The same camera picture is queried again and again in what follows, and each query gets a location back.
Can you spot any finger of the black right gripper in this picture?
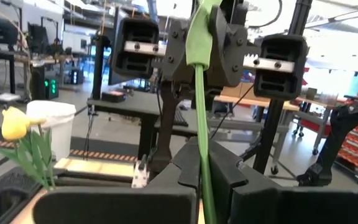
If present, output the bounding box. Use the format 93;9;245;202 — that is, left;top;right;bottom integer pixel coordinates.
209;6;309;100
109;17;196;84

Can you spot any pale cream tulip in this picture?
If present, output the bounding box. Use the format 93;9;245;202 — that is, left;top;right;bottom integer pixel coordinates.
26;116;55;187

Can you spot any black mat with orange stripes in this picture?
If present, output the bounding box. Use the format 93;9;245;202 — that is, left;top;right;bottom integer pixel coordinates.
0;124;140;164

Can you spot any wooden workbench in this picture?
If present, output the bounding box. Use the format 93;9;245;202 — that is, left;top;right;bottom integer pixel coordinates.
213;93;334;156

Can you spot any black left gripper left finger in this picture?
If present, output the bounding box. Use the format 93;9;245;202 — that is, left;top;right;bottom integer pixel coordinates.
32;136;201;224

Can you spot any cardboard box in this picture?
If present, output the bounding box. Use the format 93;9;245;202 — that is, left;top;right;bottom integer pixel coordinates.
221;82;255;98

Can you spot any yellow tulip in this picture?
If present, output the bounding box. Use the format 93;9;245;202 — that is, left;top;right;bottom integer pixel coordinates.
0;106;55;190

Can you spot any black keyboard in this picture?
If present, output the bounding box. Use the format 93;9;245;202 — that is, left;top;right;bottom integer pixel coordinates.
172;106;190;128

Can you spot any black tulip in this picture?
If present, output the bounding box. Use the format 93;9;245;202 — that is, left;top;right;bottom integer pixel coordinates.
185;0;224;224

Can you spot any black computer with green lights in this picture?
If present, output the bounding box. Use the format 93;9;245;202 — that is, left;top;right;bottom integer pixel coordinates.
31;65;59;101

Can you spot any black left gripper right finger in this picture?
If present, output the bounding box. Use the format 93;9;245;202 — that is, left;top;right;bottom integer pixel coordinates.
208;139;358;224

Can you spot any white plastic bin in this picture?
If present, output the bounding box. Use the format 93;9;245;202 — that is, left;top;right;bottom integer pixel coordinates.
25;100;77;162

